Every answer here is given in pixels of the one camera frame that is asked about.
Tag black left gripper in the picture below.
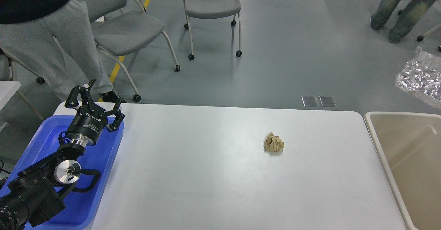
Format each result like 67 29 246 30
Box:
65 79 125 146

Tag aluminium foil sheet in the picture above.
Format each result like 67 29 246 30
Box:
395 46 441 109

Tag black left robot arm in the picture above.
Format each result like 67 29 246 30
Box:
1 79 125 230

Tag grey chair left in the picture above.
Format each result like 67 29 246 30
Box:
85 0 181 102

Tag grey chair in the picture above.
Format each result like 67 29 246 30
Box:
183 0 243 61
85 0 181 102

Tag white side table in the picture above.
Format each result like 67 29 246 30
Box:
1 81 44 133

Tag person in grey trousers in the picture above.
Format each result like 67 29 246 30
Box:
0 0 125 103

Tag blue plastic tray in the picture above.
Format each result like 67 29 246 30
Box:
0 115 125 230

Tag grey chair middle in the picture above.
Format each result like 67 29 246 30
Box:
183 0 243 61

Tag crumpled brown paper ball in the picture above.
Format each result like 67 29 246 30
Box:
264 132 285 153

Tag metal floor plate left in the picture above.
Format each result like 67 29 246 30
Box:
301 96 319 107

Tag metal floor plate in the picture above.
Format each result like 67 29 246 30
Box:
319 96 337 108
301 96 319 107

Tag metal floor plate right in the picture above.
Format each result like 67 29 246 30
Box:
319 96 337 108

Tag beige plastic bin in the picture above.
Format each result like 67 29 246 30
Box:
364 112 441 230

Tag white chair base right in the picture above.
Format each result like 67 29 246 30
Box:
398 0 441 52

